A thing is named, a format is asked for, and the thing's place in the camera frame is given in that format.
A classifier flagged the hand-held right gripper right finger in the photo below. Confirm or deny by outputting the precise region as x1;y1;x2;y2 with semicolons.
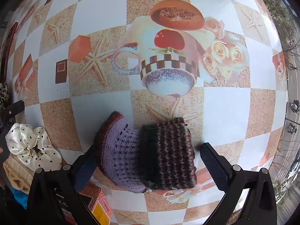
199;142;278;225

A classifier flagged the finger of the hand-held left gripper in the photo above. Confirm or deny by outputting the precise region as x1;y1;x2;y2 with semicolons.
0;100;25;125

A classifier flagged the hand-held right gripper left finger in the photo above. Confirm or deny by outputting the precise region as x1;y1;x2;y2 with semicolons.
27;143;100;225

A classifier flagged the leopard print scrunchie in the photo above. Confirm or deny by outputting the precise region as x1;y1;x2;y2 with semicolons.
0;82;10;125

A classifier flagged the red patterned cardboard box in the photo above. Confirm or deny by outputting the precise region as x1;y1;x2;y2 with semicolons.
78;185;114;225

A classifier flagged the white polka dot scrunchie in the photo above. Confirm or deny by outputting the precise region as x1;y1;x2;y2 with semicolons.
5;123;62;172

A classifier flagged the beige knitted sock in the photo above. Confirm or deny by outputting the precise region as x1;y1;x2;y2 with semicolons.
3;155;35;194

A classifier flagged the checkered printed tablecloth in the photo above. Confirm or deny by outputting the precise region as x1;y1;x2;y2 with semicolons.
0;0;289;225

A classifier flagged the blue cloth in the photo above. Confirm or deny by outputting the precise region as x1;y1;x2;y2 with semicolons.
11;189;30;211

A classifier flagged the tree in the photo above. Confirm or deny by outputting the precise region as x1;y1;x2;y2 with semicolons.
260;0;297;52

